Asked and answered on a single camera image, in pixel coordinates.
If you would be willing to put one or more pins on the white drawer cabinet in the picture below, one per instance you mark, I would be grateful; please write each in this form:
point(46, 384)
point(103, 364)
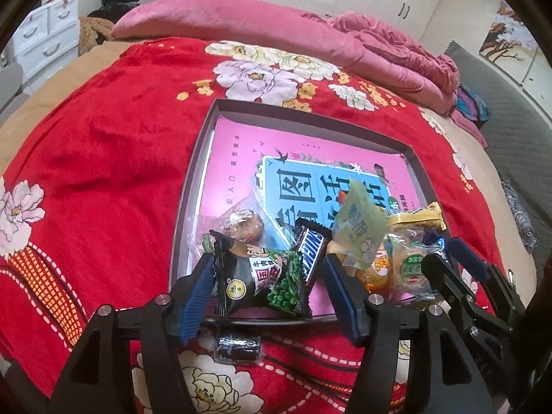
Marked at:
point(43, 39)

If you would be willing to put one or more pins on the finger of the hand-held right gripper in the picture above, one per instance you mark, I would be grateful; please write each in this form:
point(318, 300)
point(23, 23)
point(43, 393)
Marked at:
point(465, 255)
point(444, 280)

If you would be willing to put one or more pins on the pink and blue book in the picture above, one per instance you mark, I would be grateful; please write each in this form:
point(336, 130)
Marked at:
point(241, 159)

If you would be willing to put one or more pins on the purple and blue cloth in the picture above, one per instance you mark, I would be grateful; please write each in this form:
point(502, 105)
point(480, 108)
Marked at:
point(472, 108)

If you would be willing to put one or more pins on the dark patterned cloth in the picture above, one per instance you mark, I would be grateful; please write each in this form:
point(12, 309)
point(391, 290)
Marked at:
point(519, 215)

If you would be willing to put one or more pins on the tree wall painting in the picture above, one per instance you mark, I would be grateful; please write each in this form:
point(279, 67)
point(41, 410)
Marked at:
point(504, 34)

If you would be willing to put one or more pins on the red floral blanket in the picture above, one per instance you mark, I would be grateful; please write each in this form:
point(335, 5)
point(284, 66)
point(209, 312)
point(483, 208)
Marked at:
point(108, 159)

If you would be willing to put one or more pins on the clear-wrapped dark brown cake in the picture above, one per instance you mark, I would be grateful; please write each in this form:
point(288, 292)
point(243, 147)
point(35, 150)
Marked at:
point(237, 347)

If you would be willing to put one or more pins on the black green pea packet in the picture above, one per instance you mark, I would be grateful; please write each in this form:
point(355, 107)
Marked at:
point(254, 280)

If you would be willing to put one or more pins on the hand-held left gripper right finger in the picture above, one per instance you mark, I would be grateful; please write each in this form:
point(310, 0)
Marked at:
point(345, 297)

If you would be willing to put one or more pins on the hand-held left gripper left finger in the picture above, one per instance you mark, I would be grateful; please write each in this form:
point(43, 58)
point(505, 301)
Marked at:
point(198, 302)

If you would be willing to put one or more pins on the light green pastry packet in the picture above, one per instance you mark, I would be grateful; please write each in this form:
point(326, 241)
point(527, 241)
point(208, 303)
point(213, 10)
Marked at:
point(358, 224)

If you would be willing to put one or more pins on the orange rice cracker packet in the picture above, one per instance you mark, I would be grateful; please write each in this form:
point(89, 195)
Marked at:
point(377, 271)

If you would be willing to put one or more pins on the brown knitted plush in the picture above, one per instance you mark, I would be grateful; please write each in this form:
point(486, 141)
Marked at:
point(90, 34)

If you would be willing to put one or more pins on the shallow grey cardboard box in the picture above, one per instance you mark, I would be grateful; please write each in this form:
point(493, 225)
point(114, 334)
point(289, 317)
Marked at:
point(195, 189)

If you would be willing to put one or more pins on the black cloth bundle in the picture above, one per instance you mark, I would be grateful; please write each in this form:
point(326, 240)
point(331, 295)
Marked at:
point(114, 0)

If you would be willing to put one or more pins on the yellow wafer bar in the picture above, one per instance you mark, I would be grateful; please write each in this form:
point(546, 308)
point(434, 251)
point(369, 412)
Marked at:
point(418, 218)

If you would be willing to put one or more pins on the clear-wrapped brown round pastry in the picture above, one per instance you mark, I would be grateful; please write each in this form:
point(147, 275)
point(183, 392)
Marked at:
point(246, 226)

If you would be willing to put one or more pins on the brown chocolate bar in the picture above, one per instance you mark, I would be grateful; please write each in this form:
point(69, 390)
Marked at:
point(312, 250)

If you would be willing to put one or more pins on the round green-label pastry packet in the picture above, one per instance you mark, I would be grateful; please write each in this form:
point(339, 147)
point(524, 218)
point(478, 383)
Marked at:
point(409, 267)

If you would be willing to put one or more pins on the crumpled pink quilt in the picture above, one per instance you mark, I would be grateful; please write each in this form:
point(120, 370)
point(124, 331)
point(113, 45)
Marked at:
point(401, 51)

